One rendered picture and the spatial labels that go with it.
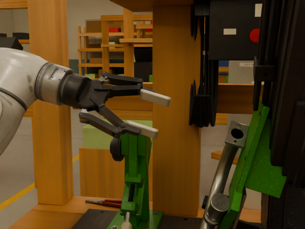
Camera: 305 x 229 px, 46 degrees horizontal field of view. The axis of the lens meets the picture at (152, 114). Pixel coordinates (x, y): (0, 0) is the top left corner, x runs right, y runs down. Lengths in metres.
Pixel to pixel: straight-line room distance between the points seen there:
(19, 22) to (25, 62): 11.84
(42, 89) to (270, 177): 0.51
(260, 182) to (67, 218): 0.64
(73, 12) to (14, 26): 2.08
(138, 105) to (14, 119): 0.48
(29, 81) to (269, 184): 0.54
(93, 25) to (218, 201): 10.92
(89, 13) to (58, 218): 10.63
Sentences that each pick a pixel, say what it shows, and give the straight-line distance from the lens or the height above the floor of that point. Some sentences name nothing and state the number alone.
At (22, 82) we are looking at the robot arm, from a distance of 0.84.
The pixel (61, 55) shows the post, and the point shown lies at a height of 1.36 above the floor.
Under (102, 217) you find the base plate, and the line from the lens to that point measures 1.10.
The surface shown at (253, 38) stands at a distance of 0.94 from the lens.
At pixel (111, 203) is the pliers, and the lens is 1.21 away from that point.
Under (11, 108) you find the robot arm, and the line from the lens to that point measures 0.81.
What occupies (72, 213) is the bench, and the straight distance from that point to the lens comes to 1.20.
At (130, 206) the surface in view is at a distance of 0.94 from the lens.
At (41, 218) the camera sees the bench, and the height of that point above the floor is 0.88.
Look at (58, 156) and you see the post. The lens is 1.20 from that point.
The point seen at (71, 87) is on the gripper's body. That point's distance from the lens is 0.81.
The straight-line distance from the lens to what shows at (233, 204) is 0.70.
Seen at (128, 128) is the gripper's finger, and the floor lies 1.21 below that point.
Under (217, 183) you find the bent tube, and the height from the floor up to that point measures 1.07.
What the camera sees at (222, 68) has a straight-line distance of 7.57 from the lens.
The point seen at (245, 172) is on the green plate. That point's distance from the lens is 0.70.
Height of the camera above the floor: 1.36
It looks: 9 degrees down
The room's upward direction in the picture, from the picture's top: straight up
